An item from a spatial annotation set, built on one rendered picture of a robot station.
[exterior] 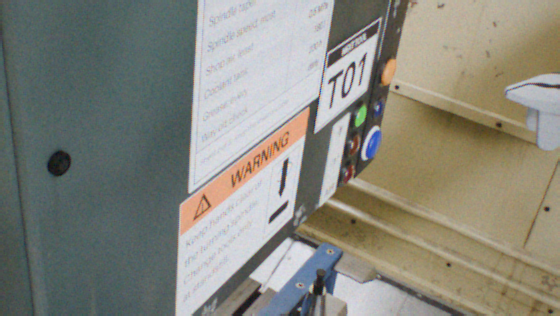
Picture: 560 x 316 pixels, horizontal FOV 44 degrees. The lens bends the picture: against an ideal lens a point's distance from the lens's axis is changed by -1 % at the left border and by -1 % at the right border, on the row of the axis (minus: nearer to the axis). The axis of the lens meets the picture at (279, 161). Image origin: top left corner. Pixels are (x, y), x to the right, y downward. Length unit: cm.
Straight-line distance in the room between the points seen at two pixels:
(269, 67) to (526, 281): 123
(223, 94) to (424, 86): 108
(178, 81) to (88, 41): 8
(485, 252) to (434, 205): 15
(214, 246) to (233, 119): 10
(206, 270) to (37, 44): 24
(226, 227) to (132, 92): 17
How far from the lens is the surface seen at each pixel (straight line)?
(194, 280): 47
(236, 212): 48
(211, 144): 41
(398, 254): 170
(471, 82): 143
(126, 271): 40
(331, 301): 115
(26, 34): 28
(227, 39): 39
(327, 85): 54
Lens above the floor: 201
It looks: 34 degrees down
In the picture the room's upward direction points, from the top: 8 degrees clockwise
